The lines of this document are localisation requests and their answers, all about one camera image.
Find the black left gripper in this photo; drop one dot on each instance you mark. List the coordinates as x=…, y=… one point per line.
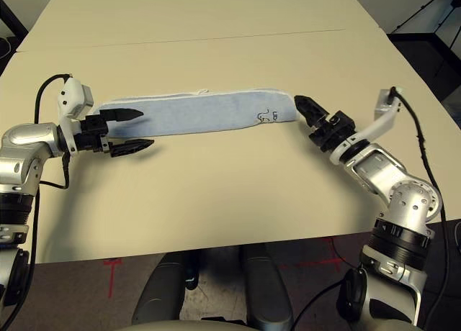
x=90, y=133

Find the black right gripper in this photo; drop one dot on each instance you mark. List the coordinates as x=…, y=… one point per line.
x=333, y=131

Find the light blue terry towel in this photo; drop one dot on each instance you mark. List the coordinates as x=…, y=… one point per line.
x=201, y=111

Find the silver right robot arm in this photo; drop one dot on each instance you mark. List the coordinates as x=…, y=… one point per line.
x=381, y=165

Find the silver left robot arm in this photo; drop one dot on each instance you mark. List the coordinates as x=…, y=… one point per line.
x=25, y=136

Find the black metal rack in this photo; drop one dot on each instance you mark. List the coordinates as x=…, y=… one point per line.
x=425, y=46

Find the dark grey left robot leg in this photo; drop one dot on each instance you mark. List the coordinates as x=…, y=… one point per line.
x=158, y=295

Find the grey robot torso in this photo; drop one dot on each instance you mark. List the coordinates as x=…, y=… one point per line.
x=187, y=327

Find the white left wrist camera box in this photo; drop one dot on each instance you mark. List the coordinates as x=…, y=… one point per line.
x=72, y=93

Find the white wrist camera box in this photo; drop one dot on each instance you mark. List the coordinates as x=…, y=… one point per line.
x=385, y=108
x=72, y=93

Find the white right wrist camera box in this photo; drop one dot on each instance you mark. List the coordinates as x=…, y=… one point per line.
x=385, y=108

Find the black frame side table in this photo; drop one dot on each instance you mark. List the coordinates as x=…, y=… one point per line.
x=12, y=18

